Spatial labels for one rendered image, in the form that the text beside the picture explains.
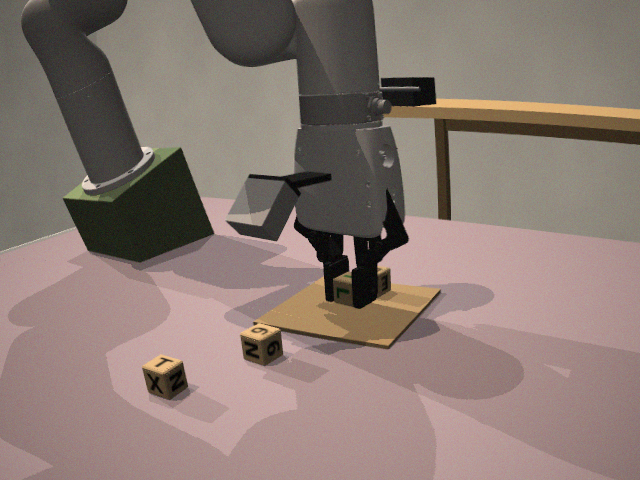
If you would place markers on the tan flat mat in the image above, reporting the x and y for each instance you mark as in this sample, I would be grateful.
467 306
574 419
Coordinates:
379 324

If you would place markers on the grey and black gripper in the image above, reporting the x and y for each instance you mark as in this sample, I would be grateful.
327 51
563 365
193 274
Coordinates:
355 202

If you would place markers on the tan letter block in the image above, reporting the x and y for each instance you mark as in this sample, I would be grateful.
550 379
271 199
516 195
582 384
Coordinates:
384 280
261 344
342 287
165 376

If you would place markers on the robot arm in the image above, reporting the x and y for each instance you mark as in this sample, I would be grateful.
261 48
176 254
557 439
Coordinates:
333 42

